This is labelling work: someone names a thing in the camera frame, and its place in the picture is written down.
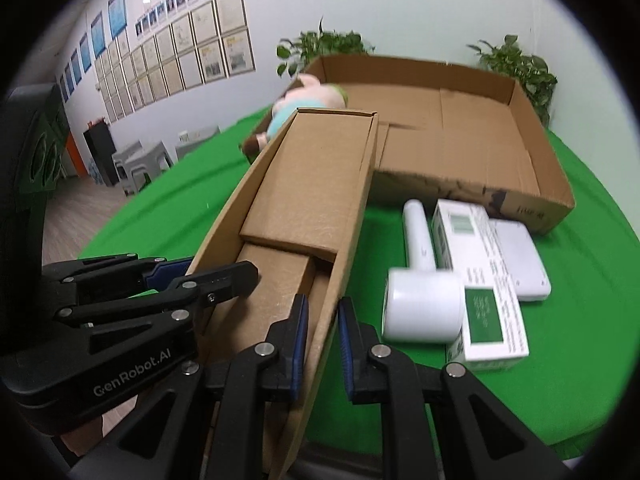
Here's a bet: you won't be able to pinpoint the black cabinet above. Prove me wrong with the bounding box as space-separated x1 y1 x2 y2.
84 119 119 186

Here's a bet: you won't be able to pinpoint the pink pig plush toy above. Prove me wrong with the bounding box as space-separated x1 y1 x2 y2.
240 74 348 162

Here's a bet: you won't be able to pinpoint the large flat cardboard box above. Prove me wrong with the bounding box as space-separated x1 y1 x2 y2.
244 53 577 235

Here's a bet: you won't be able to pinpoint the left potted plant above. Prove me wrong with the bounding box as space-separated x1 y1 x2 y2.
276 20 375 77

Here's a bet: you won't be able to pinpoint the white handheld dryer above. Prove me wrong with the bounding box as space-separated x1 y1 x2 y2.
382 200 464 344

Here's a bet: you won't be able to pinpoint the white flat device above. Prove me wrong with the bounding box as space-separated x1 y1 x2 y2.
490 219 551 302

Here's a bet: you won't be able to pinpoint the grey plastic stool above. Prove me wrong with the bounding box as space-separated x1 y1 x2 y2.
175 126 220 160
112 141 142 182
124 141 172 193

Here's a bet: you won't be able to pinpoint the potted plant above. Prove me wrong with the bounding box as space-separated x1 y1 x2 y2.
276 20 375 77
468 35 558 127

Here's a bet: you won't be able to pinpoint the green tablecloth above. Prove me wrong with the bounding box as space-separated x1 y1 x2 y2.
80 108 639 460

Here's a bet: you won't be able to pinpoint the right potted plant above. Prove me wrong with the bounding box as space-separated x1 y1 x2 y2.
468 35 558 127

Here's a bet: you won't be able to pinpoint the narrow cardboard insert box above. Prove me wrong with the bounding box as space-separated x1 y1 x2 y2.
189 108 378 479

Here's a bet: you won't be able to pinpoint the person hand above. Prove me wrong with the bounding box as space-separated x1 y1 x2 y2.
60 416 103 457

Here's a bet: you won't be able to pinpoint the white green medicine box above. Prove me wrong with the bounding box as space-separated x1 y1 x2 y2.
432 200 529 372

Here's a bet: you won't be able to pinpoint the grey plastic stool middle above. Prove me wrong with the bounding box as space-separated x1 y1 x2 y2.
124 141 172 193

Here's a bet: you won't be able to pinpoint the grey plastic stool far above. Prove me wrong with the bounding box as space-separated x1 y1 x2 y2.
112 141 142 182

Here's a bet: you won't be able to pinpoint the framed certificates on wall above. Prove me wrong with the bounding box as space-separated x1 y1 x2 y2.
93 0 256 122

